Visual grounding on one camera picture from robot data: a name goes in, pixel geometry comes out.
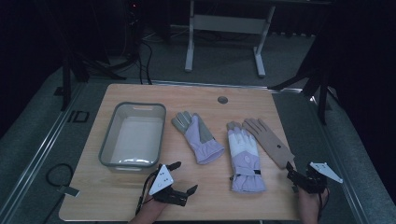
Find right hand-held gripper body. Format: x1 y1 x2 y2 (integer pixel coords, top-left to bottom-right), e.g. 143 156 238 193
295 161 344 194

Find black tripod stand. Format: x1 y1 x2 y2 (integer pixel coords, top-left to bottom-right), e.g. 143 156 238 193
54 52 127 112
269 59 333 126

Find purple glove with grey palm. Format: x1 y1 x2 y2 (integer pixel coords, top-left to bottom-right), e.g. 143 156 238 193
171 110 226 165

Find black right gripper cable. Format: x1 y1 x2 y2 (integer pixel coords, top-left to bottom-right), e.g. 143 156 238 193
317 186 331 220

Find grey-rimmed white plastic basin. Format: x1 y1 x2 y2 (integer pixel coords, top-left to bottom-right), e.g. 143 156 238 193
98 102 167 174

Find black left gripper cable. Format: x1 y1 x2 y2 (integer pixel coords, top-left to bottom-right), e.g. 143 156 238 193
134 170 161 217

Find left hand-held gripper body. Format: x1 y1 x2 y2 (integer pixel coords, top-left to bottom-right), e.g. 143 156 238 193
148 163 190 207

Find black floor cables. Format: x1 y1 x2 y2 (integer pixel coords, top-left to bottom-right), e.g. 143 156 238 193
122 31 154 86

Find beige fabric glove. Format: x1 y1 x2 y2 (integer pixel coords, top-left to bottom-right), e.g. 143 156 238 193
242 118 296 170

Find person's left hand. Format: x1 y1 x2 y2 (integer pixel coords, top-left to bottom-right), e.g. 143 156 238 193
140 197 172 219

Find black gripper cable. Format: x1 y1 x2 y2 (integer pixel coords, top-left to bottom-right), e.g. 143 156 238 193
134 170 161 217
317 186 331 220

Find white metal desk frame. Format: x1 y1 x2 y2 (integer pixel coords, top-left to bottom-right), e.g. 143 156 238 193
184 0 276 78

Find purple and white glove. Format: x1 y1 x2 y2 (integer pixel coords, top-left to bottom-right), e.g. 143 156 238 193
226 120 267 194

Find grey flat floor tag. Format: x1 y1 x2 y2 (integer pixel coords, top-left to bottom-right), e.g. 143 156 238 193
56 185 81 198

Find black looped floor cable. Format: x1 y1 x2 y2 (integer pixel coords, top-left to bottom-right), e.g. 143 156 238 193
46 162 75 189

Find person's right hand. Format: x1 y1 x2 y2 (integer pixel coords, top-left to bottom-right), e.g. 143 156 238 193
297 187 330 218

